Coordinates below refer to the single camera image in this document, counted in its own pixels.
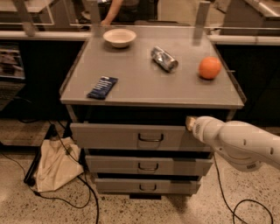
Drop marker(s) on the silver drink can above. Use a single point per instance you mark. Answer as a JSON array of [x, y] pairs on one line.
[[164, 59]]

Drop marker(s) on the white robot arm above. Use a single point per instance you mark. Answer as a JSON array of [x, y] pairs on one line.
[[242, 145]]

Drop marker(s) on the beige cloth bag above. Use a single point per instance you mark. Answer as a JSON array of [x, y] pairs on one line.
[[58, 164]]

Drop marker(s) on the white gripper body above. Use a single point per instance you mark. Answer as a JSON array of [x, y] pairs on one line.
[[204, 128]]

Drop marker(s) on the orange fruit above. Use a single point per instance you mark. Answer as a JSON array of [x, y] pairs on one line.
[[209, 68]]

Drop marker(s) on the grey drawer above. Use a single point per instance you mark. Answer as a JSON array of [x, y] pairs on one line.
[[127, 186], [135, 137], [149, 165]]

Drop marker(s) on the grey bottom drawer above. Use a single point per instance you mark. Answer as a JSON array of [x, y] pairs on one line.
[[127, 186]]

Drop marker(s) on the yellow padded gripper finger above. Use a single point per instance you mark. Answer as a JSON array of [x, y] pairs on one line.
[[189, 122]]

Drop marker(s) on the grey top drawer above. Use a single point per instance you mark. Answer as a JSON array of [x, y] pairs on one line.
[[135, 137]]

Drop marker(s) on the laptop on left shelf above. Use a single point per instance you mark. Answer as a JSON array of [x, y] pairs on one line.
[[12, 73]]

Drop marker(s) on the grey metal drawer cabinet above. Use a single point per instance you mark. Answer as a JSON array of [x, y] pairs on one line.
[[145, 93]]

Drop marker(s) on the white ceramic bowl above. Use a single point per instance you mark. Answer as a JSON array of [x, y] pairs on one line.
[[119, 38]]

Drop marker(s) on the grey middle drawer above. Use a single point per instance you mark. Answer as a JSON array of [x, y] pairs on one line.
[[149, 165]]

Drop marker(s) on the dark blue snack bar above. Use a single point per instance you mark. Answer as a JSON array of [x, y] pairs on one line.
[[102, 88]]

